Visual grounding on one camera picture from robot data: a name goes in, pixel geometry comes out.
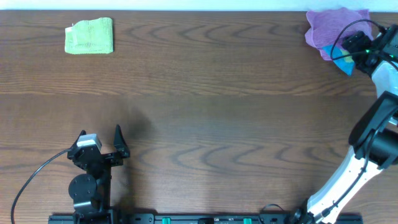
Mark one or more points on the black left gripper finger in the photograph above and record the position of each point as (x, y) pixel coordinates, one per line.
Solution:
(82, 133)
(119, 142)

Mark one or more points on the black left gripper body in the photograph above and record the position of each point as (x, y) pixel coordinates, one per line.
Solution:
(104, 158)

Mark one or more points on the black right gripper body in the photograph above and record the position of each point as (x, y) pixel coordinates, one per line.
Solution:
(354, 41)

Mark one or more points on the purple microfiber cloth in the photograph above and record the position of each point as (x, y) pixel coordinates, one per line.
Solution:
(326, 25)

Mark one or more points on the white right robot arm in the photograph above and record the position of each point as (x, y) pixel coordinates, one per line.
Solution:
(372, 147)

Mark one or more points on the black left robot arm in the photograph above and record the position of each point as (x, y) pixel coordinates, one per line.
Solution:
(90, 191)

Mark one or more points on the blue microfiber cloth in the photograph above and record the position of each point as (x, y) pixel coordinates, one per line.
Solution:
(344, 64)

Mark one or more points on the folded green microfiber cloth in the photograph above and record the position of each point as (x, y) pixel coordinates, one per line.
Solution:
(90, 37)

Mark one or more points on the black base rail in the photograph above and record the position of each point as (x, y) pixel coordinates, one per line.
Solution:
(147, 218)

